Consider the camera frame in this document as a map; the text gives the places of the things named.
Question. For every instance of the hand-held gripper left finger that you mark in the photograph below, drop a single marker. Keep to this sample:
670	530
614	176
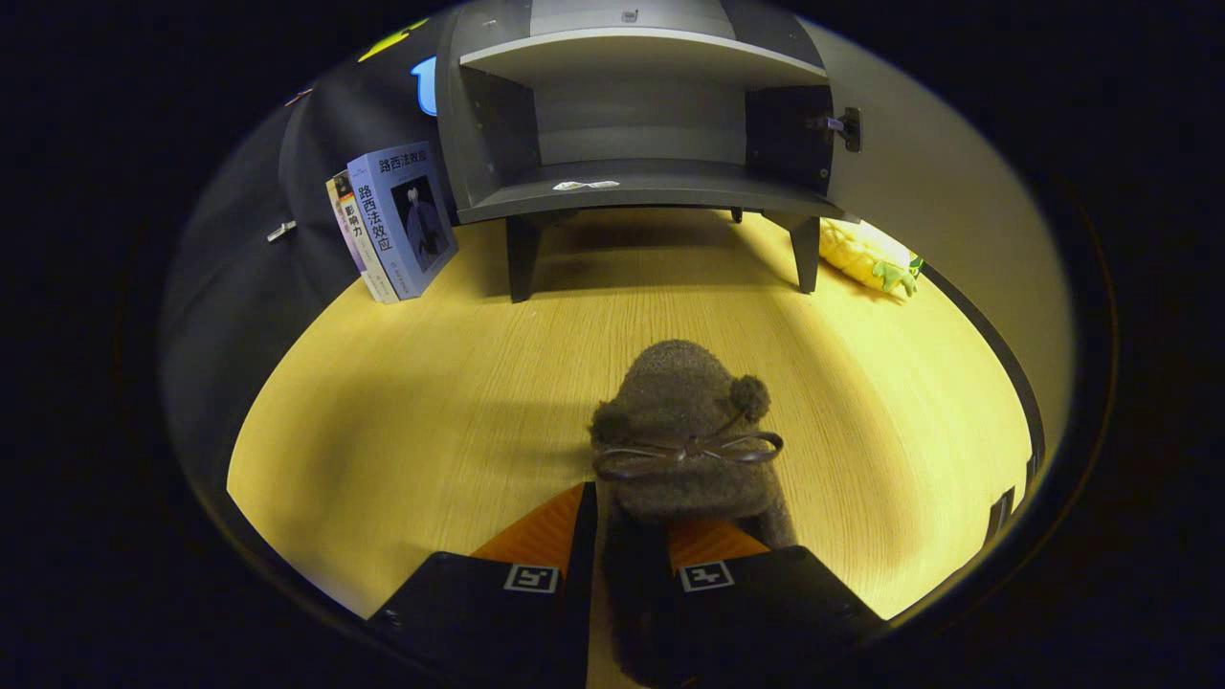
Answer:
478	612

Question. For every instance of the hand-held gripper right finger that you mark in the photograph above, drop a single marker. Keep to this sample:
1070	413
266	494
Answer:
766	603

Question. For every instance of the brown fuzzy shoe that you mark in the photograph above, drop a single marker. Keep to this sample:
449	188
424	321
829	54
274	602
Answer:
684	411

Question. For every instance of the grey shoe cabinet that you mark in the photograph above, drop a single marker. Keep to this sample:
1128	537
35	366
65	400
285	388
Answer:
632	187

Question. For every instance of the yellow pineapple plush toy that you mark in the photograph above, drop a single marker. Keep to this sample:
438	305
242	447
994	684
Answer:
861	254

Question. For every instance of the black backdrop cloth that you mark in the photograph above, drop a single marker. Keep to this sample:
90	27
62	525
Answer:
239	316

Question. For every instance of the blue cover book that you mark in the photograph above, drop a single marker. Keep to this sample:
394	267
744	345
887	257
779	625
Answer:
407	220

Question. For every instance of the silver cloth clip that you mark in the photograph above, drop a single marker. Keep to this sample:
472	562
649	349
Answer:
281	231

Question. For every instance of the pink cloth clip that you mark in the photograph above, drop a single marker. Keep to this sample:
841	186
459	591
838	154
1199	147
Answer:
298	97

